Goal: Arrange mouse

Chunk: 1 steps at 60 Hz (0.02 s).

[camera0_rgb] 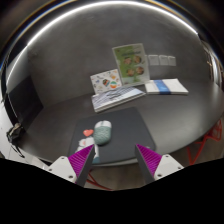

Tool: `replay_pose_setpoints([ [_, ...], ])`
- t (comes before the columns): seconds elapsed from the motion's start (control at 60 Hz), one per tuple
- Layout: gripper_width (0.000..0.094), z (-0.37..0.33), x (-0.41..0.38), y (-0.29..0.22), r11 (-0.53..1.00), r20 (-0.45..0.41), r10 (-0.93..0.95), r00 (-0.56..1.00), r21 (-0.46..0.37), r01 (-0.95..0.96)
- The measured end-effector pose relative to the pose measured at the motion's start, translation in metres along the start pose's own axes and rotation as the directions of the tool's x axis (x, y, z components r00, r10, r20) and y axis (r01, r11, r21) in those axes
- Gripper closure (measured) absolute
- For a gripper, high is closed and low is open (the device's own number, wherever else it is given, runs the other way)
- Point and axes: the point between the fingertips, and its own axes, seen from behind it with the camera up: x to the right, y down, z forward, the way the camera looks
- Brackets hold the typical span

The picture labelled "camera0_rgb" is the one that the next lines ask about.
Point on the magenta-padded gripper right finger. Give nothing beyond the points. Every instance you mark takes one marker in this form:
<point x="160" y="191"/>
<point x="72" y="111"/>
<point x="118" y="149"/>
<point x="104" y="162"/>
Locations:
<point x="165" y="165"/>

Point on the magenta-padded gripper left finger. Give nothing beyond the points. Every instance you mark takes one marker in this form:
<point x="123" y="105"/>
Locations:
<point x="61" y="166"/>

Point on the green and white computer mouse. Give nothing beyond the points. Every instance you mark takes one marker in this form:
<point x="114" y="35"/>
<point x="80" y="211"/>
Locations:
<point x="102" y="133"/>

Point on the black printed mouse pad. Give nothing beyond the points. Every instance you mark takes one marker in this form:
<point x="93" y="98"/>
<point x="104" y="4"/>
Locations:
<point x="130" y="130"/>

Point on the red metal stool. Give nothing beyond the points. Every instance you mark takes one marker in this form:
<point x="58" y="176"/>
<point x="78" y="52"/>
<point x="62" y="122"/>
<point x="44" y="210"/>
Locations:
<point x="218" y="131"/>
<point x="96" y="184"/>

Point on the black monitor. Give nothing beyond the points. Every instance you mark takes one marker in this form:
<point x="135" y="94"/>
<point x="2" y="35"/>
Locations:
<point x="25" y="100"/>

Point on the white and blue book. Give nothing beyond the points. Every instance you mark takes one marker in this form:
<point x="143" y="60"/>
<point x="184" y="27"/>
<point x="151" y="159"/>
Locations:
<point x="166" y="86"/>

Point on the grey striped book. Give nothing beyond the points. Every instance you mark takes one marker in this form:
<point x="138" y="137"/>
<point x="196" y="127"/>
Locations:
<point x="116" y="98"/>

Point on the white sticker card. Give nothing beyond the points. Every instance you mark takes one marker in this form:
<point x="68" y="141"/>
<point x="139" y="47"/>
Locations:
<point x="105" y="81"/>

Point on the green menu sign stand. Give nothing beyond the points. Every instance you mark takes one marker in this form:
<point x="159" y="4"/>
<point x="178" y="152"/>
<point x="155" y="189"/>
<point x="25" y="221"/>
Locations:
<point x="130" y="65"/>

